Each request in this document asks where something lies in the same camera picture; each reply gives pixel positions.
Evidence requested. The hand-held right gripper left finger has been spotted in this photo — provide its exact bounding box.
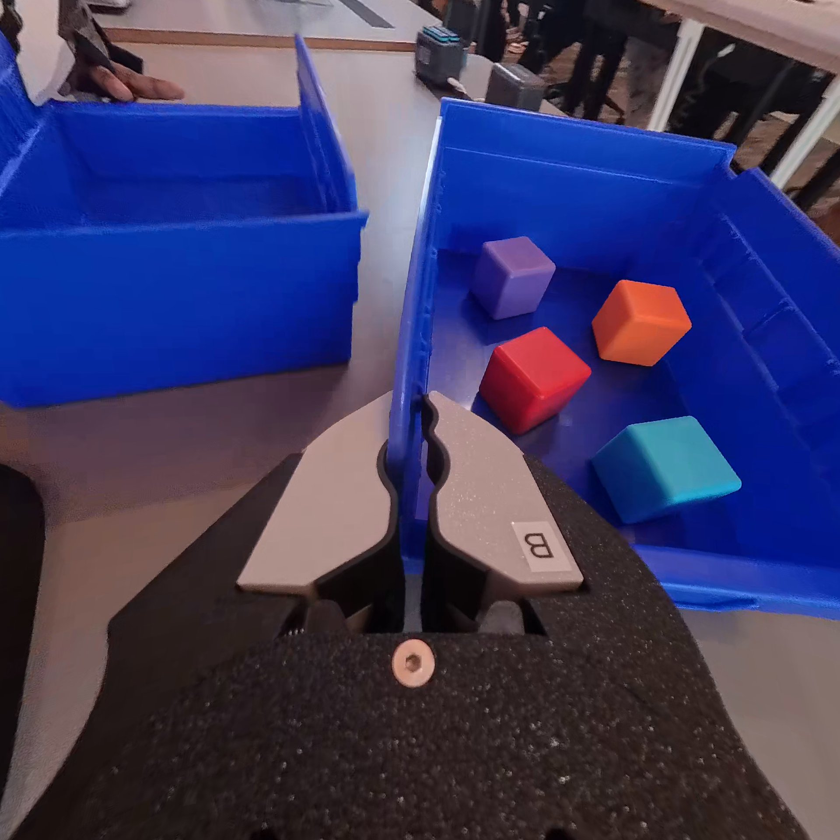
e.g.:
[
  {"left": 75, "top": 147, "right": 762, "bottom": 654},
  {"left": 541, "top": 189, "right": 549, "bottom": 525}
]
[{"left": 237, "top": 392, "right": 401, "bottom": 598}]

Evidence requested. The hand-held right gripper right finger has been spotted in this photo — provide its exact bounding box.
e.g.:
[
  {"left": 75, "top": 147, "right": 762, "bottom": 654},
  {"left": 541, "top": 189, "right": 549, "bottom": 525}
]
[{"left": 423, "top": 392, "right": 585, "bottom": 618}]

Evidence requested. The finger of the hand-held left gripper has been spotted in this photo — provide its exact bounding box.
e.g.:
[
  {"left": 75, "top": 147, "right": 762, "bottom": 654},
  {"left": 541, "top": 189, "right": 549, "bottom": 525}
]
[{"left": 24, "top": 0, "right": 116, "bottom": 106}]

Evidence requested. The red foam cube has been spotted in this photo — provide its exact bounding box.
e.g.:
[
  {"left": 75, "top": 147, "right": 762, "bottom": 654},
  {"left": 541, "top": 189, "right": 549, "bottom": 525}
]
[{"left": 478, "top": 327, "right": 594, "bottom": 435}]

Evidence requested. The teal foam cube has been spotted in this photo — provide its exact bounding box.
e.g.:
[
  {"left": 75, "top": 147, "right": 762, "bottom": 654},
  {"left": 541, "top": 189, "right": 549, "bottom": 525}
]
[{"left": 590, "top": 416, "right": 744, "bottom": 527}]

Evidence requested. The purple foam cube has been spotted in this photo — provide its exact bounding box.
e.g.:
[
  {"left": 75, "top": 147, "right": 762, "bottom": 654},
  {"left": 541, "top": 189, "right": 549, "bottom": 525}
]
[{"left": 472, "top": 237, "right": 557, "bottom": 321}]

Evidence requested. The orange foam cube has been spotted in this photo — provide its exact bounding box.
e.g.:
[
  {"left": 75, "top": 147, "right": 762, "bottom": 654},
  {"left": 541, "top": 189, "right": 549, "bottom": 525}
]
[{"left": 591, "top": 280, "right": 694, "bottom": 368}]

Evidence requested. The blue plastic bin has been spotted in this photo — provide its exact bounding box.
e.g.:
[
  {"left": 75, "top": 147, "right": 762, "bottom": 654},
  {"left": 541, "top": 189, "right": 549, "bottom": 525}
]
[
  {"left": 0, "top": 33, "right": 370, "bottom": 408},
  {"left": 390, "top": 96, "right": 840, "bottom": 620}
]

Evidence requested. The person's left hand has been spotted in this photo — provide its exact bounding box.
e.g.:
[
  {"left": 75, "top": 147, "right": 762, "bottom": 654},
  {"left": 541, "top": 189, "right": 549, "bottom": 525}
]
[{"left": 73, "top": 62, "right": 186, "bottom": 105}]

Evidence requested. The black textured armrest pad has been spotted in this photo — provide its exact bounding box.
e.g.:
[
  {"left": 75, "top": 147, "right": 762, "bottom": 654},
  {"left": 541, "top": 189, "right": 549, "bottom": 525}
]
[{"left": 0, "top": 465, "right": 46, "bottom": 799}]

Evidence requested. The black power unit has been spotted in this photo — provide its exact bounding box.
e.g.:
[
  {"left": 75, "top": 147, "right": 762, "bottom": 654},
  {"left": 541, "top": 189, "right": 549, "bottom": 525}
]
[
  {"left": 486, "top": 62, "right": 547, "bottom": 111},
  {"left": 415, "top": 24, "right": 471, "bottom": 88}
]

